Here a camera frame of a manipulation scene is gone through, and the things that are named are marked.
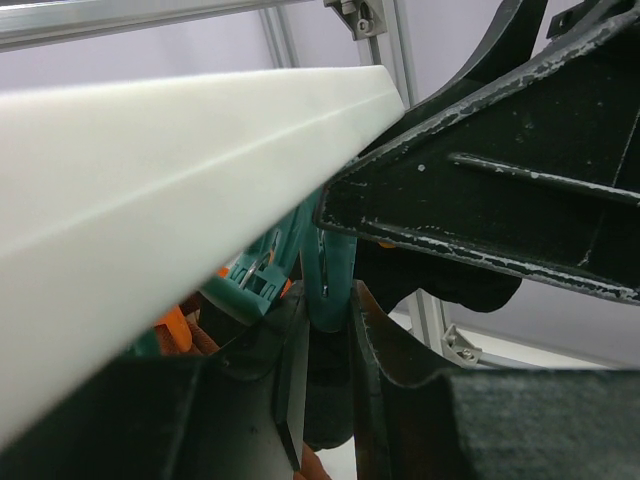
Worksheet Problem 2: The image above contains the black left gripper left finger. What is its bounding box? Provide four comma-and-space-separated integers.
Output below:
1, 292, 309, 479

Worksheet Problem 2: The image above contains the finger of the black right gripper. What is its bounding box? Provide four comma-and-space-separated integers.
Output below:
315, 1, 639, 304
404, 0, 549, 109

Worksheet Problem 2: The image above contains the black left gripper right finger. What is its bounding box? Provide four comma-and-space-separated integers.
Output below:
349, 282, 639, 479

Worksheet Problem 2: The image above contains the black sock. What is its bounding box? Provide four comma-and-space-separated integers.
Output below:
304, 241, 522, 451

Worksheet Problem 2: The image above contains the white round clip hanger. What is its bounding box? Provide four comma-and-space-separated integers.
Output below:
1, 66, 404, 444

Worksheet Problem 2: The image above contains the orange clothes peg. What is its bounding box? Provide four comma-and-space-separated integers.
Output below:
154, 306, 193, 353

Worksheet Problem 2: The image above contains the teal clothes peg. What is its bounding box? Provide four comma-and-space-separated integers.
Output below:
300, 225, 357, 333

